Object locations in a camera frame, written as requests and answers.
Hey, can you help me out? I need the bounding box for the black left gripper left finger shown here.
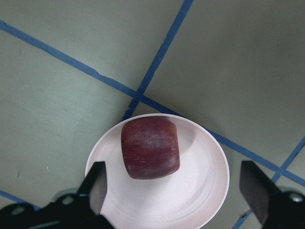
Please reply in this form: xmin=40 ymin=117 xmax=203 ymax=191
xmin=76 ymin=161 xmax=107 ymax=215

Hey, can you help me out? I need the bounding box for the red apple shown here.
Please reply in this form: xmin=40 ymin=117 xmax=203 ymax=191
xmin=121 ymin=116 xmax=180 ymax=180

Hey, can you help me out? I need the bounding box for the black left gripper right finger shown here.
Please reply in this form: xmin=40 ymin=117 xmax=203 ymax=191
xmin=239 ymin=160 xmax=280 ymax=225

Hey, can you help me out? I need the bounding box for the pink plate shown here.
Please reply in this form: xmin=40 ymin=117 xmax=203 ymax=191
xmin=86 ymin=114 xmax=230 ymax=229

